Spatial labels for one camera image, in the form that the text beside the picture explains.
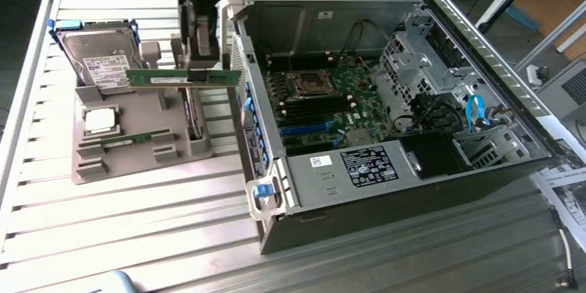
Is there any grey power supply unit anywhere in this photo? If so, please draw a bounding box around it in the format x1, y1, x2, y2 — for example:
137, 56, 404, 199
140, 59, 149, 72
272, 140, 420, 209

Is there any white desk with wooden panel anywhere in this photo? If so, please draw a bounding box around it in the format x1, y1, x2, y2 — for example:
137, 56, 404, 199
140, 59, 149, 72
392, 0, 586, 54

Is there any silver CPU chip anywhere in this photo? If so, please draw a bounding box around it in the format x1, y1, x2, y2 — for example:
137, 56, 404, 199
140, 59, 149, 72
82, 108, 122, 134

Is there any grey computer box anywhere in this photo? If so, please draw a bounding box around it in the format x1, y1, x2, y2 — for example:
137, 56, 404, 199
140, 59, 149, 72
532, 59, 586, 109

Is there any blue expansion slot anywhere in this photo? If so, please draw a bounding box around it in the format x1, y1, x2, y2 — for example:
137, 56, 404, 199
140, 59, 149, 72
279, 121, 343, 137

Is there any silver hard disk drive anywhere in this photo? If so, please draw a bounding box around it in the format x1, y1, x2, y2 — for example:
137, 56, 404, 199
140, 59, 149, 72
61, 25, 145, 89

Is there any CPU socket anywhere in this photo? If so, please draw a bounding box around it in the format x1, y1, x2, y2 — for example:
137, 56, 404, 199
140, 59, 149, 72
284, 69, 331, 99

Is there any green motherboard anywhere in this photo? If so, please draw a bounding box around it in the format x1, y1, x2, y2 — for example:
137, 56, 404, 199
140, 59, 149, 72
263, 53, 395, 157

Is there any white power strip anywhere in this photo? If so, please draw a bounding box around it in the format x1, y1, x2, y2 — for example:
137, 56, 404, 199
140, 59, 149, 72
526, 64, 550, 86

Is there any metal disk bay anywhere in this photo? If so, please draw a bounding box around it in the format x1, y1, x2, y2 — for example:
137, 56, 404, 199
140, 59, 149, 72
371, 29, 469, 102

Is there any black open PC case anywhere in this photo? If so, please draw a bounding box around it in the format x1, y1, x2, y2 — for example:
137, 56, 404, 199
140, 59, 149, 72
216, 0, 567, 256

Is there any blue case latch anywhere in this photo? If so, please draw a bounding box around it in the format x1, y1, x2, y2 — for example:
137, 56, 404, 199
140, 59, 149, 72
249, 183, 272, 200

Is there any black wire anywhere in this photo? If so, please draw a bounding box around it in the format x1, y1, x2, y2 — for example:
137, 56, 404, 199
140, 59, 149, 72
339, 19, 381, 58

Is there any printed paper sheet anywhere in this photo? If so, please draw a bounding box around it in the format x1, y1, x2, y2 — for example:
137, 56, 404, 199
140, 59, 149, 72
532, 165, 586, 236

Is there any black RAM slot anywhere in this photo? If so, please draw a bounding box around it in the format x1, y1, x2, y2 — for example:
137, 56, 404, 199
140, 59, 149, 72
281, 101, 357, 117
279, 93, 353, 108

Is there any white cable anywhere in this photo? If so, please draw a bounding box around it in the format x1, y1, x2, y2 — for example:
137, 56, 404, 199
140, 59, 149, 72
550, 206, 576, 288

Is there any black fan shroud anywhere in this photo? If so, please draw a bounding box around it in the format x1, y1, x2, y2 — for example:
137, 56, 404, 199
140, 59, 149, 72
396, 132, 476, 181

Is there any green RAM stick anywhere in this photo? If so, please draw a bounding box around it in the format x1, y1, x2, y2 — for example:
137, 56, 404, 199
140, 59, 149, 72
100, 129, 170, 147
124, 68, 243, 88

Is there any light blue rounded object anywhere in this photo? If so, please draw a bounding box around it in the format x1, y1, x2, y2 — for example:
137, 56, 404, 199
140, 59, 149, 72
57, 269, 136, 293

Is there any grey parts rack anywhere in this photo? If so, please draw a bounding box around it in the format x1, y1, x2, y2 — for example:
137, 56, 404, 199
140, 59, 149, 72
48, 18, 244, 186

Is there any blue SATA wire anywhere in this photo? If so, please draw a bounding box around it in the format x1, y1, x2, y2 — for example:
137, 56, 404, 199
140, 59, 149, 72
463, 93, 490, 134

